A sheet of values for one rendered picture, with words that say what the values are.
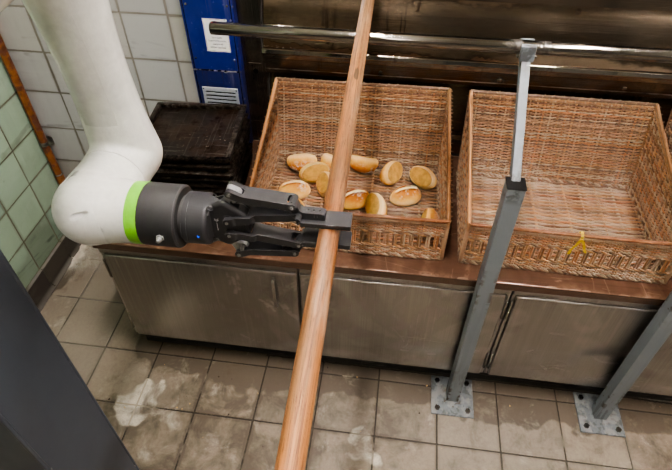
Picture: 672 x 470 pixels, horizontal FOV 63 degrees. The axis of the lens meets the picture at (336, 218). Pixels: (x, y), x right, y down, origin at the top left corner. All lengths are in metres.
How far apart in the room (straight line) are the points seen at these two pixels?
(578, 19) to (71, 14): 1.34
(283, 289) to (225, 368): 0.50
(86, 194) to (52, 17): 0.23
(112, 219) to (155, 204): 0.06
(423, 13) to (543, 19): 0.33
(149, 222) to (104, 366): 1.42
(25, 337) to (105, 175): 0.39
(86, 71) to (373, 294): 1.05
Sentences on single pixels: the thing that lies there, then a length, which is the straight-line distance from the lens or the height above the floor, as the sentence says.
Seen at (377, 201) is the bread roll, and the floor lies 0.65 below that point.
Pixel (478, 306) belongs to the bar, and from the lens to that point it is 1.53.
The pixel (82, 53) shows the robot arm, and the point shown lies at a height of 1.38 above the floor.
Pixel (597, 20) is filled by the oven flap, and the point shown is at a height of 1.07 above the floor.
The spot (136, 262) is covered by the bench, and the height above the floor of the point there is 0.50.
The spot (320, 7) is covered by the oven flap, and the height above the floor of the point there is 1.06.
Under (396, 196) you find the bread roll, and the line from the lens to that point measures 1.65.
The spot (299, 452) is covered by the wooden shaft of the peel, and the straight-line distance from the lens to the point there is 0.59.
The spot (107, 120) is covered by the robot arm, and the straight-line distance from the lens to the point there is 0.87.
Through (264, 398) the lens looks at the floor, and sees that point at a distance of 1.96.
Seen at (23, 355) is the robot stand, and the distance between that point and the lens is 1.13.
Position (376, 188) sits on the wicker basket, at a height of 0.59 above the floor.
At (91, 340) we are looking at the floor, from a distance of 2.25.
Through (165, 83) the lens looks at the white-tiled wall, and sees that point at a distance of 1.96.
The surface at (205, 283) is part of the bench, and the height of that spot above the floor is 0.43.
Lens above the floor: 1.72
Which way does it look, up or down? 44 degrees down
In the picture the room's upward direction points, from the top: straight up
